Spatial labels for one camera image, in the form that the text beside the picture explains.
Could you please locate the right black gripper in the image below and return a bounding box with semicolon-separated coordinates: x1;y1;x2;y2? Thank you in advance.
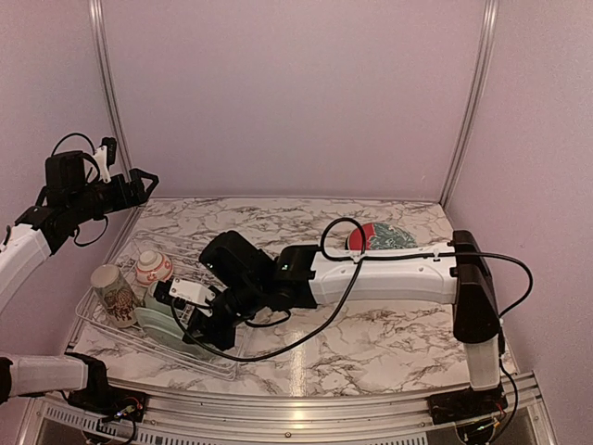
181;279;264;352

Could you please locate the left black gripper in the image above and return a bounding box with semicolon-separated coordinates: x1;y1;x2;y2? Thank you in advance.
67;167;158;223

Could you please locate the black red plate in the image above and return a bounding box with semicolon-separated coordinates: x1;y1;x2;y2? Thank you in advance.
345;222;418;250

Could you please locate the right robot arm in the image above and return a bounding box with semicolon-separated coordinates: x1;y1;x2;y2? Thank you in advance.
186;231;501;415

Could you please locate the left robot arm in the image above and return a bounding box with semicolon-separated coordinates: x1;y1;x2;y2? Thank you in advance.
1;146;158;414

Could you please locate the pale green plate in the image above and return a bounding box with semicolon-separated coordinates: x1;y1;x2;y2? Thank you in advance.
134;308;211;360

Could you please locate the small pale green cup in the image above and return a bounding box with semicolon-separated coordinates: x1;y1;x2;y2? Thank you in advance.
144;282;170;316

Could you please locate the white red small bowl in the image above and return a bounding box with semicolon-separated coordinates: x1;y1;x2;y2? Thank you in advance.
135;249;173;286

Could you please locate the patterned beige tall cup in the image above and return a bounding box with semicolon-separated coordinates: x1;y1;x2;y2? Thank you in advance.
90;264;140;328

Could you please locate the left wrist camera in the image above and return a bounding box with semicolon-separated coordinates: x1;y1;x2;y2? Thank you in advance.
93;137;117;184

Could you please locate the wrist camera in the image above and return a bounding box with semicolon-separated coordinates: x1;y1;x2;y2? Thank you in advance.
93;137;117;184
153;278;216;309

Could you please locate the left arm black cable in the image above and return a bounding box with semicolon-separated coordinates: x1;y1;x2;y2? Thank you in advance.
49;133;110;247

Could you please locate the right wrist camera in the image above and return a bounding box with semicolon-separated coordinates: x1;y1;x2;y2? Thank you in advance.
153;278;216;309

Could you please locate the front aluminium rail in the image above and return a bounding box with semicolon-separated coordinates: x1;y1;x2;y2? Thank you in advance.
18;375;557;444

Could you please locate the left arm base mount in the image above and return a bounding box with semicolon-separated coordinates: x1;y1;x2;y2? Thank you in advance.
66;352;147;423

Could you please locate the left aluminium frame post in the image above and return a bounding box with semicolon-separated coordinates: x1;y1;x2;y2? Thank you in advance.
88;0;133;181

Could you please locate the aluminium frame post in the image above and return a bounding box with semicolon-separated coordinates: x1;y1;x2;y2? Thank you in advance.
88;0;133;181
439;0;499;210

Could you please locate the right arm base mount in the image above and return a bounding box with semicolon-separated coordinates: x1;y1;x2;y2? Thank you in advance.
427;384;509;425

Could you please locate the right aluminium frame post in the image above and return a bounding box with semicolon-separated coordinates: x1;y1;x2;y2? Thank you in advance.
439;0;499;210

